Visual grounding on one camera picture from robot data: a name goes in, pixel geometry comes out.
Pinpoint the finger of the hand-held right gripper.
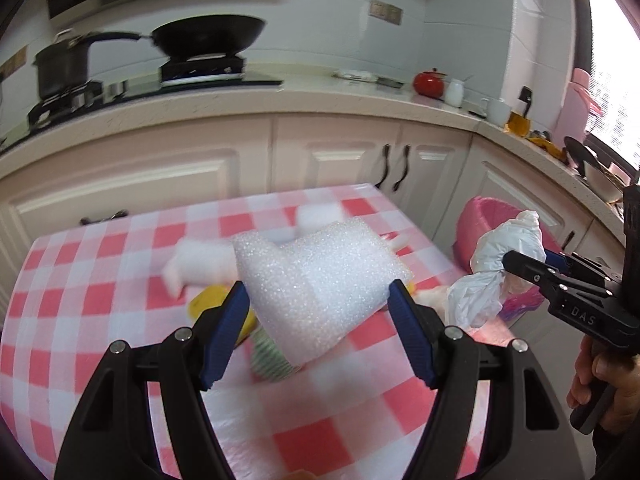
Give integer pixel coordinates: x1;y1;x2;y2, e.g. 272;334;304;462
545;251;623;283
502;250;608;306

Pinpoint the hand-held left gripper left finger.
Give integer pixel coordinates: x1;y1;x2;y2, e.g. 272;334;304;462
54;280;251;480

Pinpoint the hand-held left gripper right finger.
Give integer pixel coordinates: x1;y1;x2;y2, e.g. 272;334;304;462
387;279;586;480

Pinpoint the white plastic bag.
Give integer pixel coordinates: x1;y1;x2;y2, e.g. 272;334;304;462
446;210;548;330

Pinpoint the green white wrapper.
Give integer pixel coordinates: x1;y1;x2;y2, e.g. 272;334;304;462
250;327;303;383

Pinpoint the pink lined trash bin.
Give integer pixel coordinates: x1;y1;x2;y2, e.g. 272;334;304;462
452;196;566;328

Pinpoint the large white foam piece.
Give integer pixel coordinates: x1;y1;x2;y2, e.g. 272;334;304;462
232;218;415;366

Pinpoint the small white tissue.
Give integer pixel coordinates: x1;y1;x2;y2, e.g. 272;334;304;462
294;205;346;236

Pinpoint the person's right hand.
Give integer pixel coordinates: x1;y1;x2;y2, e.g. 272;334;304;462
567;344;640;433

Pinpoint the yellow sponge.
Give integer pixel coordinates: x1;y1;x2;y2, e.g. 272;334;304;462
187;284;257;348

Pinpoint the beige packet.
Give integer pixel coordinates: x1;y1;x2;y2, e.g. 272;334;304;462
415;287;451;321

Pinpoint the white foam block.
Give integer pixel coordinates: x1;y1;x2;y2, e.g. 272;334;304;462
161;237;241;297

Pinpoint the white bowl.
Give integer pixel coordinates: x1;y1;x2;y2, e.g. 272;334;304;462
582;160;626;201

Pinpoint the black frying pan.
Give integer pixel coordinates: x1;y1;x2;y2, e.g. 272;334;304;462
564;136;598;176

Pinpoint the yellow cloth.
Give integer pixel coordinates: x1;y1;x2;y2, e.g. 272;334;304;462
527;130;568;161

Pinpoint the red white checkered tablecloth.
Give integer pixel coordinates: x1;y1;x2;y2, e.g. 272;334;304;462
0;184;493;480

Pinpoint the yellow jar with black lid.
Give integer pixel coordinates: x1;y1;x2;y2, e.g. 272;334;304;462
507;86;535;137

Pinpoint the pink thermos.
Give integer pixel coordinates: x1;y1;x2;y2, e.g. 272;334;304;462
557;67;606;143

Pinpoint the white mug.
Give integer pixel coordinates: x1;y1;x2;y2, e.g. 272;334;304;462
481;97;512;127

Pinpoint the white jar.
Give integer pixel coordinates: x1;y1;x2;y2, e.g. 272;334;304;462
445;78;466;108

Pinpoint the red lidded pot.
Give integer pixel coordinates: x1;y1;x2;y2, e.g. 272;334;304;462
412;67;448;100

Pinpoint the white kitchen cabinet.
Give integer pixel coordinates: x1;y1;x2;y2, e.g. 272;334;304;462
0;72;640;311

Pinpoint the window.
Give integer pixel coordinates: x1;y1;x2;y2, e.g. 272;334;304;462
582;0;640;171

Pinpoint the black gas stove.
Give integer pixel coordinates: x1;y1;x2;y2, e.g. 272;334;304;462
25;55;286;131

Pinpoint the black wok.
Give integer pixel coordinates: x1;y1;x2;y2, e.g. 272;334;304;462
75;14;268;58

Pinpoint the black saucepan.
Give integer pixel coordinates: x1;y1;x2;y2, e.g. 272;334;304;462
32;30;96;100

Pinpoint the black drawer handle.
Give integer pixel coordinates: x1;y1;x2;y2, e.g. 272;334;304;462
80;210;130;226

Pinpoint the wall socket plate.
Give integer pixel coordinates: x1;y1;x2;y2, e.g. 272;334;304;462
370;0;403;25

